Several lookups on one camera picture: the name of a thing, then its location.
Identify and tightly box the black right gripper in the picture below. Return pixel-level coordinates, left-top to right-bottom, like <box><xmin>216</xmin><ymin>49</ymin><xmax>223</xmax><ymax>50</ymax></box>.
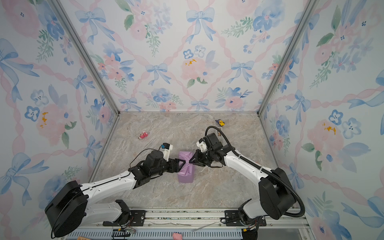
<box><xmin>189</xmin><ymin>150</ymin><xmax>215</xmax><ymax>168</ymax></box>

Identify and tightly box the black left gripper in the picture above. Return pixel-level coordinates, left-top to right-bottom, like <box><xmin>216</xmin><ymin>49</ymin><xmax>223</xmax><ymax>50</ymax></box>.
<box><xmin>150</xmin><ymin>158</ymin><xmax>186</xmax><ymax>179</ymax></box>

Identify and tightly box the pink purple wrapping paper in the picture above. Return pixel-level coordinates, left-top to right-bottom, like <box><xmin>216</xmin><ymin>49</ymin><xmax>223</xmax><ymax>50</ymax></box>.
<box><xmin>178</xmin><ymin>151</ymin><xmax>195</xmax><ymax>184</ymax></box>

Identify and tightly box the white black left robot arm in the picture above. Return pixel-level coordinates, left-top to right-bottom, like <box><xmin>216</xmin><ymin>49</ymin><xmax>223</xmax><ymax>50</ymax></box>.
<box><xmin>45</xmin><ymin>159</ymin><xmax>186</xmax><ymax>239</ymax></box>

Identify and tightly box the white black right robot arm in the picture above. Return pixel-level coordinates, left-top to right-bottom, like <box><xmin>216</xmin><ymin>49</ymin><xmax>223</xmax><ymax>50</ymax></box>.
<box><xmin>189</xmin><ymin>148</ymin><xmax>305</xmax><ymax>225</ymax></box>

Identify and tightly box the yellow purple toy figure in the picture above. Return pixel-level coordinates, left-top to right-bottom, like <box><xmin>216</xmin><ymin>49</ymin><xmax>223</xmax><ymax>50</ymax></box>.
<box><xmin>215</xmin><ymin>119</ymin><xmax>226</xmax><ymax>127</ymax></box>

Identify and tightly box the red pink toy figure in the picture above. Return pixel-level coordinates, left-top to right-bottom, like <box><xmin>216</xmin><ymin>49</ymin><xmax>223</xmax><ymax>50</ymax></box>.
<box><xmin>139</xmin><ymin>132</ymin><xmax>149</xmax><ymax>140</ymax></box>

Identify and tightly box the pink object front edge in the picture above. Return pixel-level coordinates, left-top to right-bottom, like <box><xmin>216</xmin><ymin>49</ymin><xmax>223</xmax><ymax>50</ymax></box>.
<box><xmin>172</xmin><ymin>233</ymin><xmax>183</xmax><ymax>240</ymax></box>

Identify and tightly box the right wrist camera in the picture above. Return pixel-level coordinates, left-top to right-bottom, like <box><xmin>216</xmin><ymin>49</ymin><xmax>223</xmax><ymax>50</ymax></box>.
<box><xmin>196</xmin><ymin>133</ymin><xmax>223</xmax><ymax>153</ymax></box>

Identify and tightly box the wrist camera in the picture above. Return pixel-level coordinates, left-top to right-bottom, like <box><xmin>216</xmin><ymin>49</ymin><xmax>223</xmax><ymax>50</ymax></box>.
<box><xmin>143</xmin><ymin>143</ymin><xmax>173</xmax><ymax>172</ymax></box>
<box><xmin>196</xmin><ymin>133</ymin><xmax>223</xmax><ymax>153</ymax></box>

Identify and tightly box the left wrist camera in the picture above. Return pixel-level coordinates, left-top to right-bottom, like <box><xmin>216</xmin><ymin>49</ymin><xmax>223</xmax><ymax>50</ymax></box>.
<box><xmin>143</xmin><ymin>143</ymin><xmax>173</xmax><ymax>172</ymax></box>

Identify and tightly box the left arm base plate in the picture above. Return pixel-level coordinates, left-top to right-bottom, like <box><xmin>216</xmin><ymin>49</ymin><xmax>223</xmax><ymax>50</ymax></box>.
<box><xmin>103</xmin><ymin>210</ymin><xmax>147</xmax><ymax>227</ymax></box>

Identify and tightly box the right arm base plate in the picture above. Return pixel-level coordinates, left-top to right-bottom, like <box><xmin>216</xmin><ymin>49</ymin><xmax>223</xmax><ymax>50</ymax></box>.
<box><xmin>221</xmin><ymin>210</ymin><xmax>267</xmax><ymax>228</ymax></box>

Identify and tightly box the black corrugated cable conduit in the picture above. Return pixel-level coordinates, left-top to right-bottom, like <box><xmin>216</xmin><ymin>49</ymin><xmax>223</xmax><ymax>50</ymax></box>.
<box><xmin>204</xmin><ymin>125</ymin><xmax>306</xmax><ymax>218</ymax></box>

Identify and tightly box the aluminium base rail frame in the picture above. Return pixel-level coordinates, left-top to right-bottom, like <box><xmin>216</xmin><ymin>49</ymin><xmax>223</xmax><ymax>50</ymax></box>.
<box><xmin>50</xmin><ymin>206</ymin><xmax>316</xmax><ymax>240</ymax></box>

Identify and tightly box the grey slotted cable duct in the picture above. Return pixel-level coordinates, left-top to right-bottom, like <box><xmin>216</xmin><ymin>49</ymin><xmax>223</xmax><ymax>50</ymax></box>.
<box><xmin>64</xmin><ymin>229</ymin><xmax>243</xmax><ymax>240</ymax></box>

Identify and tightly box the aluminium corner post right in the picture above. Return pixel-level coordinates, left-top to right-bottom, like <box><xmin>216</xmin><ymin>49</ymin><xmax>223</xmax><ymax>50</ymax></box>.
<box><xmin>257</xmin><ymin>0</ymin><xmax>319</xmax><ymax>118</ymax></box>

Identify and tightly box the aluminium corner post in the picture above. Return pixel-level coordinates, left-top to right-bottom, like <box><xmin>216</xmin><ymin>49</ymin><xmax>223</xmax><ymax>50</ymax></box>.
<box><xmin>257</xmin><ymin>0</ymin><xmax>319</xmax><ymax>118</ymax></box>
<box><xmin>48</xmin><ymin>0</ymin><xmax>120</xmax><ymax>116</ymax></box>

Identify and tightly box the aluminium corner post left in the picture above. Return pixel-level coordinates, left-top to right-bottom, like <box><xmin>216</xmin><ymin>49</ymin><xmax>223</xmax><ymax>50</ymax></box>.
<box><xmin>48</xmin><ymin>0</ymin><xmax>120</xmax><ymax>116</ymax></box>

